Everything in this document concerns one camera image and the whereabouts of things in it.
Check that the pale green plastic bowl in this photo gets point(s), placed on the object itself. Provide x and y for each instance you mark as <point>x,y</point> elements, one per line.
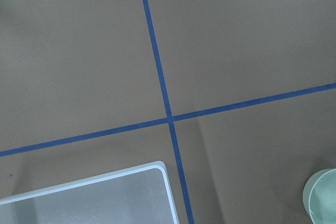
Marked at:
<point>319,196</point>

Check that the clear plastic storage box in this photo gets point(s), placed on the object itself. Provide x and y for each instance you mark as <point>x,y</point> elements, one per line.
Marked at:
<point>139,194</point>

